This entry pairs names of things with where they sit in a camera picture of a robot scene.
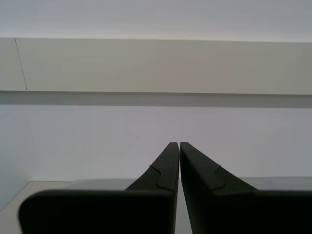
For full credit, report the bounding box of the beige horizontal wall board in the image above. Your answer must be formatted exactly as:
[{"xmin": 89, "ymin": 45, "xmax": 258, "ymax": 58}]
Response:
[{"xmin": 0, "ymin": 37, "xmax": 312, "ymax": 95}]

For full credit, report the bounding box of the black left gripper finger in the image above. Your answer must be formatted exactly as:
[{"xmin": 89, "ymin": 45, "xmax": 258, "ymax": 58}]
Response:
[
  {"xmin": 179, "ymin": 141, "xmax": 312, "ymax": 234},
  {"xmin": 18, "ymin": 142, "xmax": 180, "ymax": 234}
]

